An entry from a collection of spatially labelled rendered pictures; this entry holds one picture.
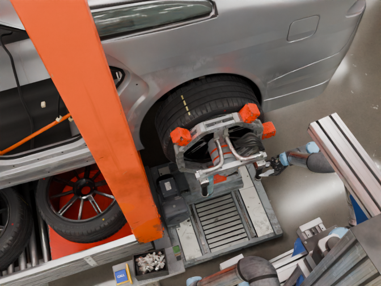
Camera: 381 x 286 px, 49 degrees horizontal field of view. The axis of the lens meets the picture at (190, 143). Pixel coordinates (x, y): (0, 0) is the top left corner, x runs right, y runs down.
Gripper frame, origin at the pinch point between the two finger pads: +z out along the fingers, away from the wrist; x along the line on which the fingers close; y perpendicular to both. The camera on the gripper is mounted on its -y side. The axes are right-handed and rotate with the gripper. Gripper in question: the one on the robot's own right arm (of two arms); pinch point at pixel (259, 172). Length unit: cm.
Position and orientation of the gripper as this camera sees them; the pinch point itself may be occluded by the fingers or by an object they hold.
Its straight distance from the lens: 251.7
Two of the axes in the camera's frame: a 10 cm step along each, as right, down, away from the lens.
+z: -9.4, 3.2, -1.3
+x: 3.4, 8.1, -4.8
